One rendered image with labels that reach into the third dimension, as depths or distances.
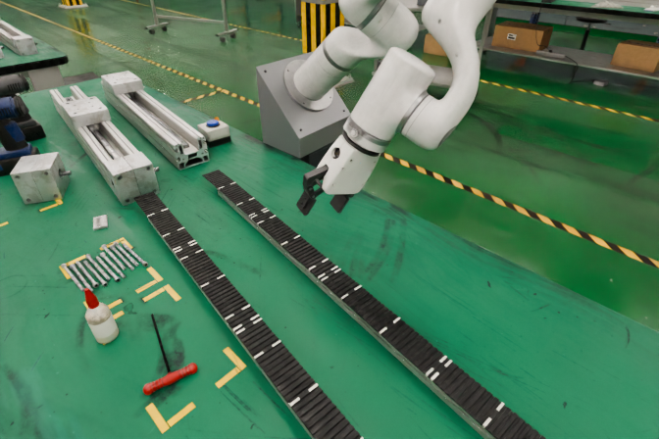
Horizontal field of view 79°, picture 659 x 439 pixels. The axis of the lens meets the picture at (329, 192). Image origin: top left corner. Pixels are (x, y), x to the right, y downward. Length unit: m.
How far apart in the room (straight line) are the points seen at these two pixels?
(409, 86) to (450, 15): 0.12
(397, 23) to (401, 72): 0.50
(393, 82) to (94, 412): 0.67
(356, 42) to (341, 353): 0.83
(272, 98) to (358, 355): 0.84
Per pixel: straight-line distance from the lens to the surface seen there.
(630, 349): 0.91
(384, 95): 0.65
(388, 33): 1.13
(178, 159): 1.31
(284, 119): 1.29
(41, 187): 1.30
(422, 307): 0.83
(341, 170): 0.68
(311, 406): 0.66
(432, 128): 0.64
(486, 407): 0.69
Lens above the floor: 1.39
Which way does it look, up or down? 33 degrees down
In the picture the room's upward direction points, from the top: straight up
